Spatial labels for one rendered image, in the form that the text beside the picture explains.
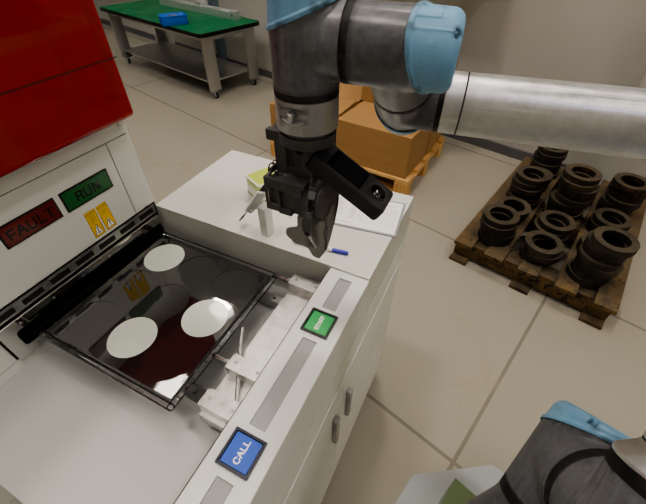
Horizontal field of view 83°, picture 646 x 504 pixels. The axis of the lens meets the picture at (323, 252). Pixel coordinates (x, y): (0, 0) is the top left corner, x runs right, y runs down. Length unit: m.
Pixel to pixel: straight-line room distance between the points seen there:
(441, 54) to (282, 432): 0.54
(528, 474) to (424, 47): 0.49
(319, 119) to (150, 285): 0.66
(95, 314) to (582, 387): 1.91
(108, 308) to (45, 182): 0.29
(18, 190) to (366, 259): 0.70
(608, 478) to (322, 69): 0.46
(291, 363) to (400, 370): 1.16
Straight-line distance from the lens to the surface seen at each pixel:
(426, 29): 0.38
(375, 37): 0.39
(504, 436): 1.81
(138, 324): 0.90
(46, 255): 0.97
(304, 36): 0.40
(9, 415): 1.01
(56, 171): 0.93
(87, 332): 0.94
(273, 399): 0.66
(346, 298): 0.77
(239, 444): 0.64
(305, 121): 0.43
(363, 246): 0.88
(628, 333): 2.43
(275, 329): 0.83
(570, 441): 0.55
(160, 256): 1.03
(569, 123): 0.52
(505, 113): 0.50
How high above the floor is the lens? 1.55
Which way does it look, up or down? 43 degrees down
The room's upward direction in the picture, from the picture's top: straight up
